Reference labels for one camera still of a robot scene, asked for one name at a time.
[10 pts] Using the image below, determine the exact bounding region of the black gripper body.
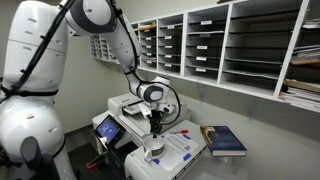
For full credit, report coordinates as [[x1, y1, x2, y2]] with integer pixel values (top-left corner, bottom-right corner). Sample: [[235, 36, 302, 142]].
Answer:
[[150, 110, 164, 127]]

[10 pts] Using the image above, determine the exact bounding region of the white mug with green print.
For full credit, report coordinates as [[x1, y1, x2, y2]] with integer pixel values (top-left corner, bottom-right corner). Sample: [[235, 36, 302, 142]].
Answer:
[[142, 134, 166, 164]]

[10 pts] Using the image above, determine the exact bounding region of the red marker pen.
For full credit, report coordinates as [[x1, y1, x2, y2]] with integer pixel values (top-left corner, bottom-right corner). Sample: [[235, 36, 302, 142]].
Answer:
[[169, 129, 190, 135]]

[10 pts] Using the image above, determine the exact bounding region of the white printed paper sheet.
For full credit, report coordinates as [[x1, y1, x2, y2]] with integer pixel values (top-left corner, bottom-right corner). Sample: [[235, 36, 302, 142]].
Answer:
[[151, 132, 201, 173]]

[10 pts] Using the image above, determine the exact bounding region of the white copier main unit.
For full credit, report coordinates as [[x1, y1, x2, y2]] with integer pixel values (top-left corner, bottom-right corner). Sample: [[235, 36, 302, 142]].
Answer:
[[91, 92, 190, 158]]

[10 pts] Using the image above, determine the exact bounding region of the white copier side unit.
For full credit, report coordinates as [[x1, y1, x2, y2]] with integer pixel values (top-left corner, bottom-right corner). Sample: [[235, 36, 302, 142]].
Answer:
[[124, 119, 208, 180]]

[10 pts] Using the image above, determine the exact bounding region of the black copier touchscreen panel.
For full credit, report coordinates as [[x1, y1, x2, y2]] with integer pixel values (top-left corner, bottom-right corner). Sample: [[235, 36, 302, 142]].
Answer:
[[93, 114, 127, 151]]

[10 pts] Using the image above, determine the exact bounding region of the blue hardcover book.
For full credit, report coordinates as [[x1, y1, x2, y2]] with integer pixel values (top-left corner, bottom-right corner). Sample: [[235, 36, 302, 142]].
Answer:
[[199, 125, 249, 158]]

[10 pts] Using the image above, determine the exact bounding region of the small white sorter shelf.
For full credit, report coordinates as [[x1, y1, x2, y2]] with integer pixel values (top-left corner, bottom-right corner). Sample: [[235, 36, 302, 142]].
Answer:
[[89, 33, 120, 65]]

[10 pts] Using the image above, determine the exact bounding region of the yellow folder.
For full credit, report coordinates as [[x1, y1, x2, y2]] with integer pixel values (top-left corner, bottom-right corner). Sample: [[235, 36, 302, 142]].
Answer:
[[137, 23, 158, 32]]

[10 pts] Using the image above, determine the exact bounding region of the large white mail sorter shelf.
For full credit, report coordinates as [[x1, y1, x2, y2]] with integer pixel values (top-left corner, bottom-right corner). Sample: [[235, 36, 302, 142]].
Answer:
[[129, 0, 320, 115]]

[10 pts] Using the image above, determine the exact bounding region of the stack of white papers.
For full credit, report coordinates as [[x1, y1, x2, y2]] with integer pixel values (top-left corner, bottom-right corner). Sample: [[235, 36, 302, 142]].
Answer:
[[278, 85, 320, 113]]

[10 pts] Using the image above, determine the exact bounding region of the tan folder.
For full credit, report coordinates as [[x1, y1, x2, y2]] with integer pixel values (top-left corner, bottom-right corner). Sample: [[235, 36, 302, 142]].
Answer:
[[283, 78, 320, 94]]

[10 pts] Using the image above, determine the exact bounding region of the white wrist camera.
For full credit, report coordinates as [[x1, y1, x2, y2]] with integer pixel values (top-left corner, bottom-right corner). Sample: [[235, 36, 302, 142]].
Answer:
[[156, 103, 177, 115]]

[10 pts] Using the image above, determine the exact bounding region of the orange handled clamp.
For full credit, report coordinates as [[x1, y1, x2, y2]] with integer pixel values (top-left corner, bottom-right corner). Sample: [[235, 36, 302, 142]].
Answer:
[[85, 161, 100, 170]]

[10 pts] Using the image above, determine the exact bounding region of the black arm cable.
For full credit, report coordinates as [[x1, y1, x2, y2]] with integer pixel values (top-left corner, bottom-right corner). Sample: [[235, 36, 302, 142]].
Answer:
[[108, 0, 183, 127], [0, 0, 77, 103]]

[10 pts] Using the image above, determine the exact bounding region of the dark grey foreground mount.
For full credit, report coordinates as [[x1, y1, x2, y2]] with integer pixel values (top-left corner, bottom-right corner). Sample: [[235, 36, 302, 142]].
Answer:
[[19, 135, 62, 180]]

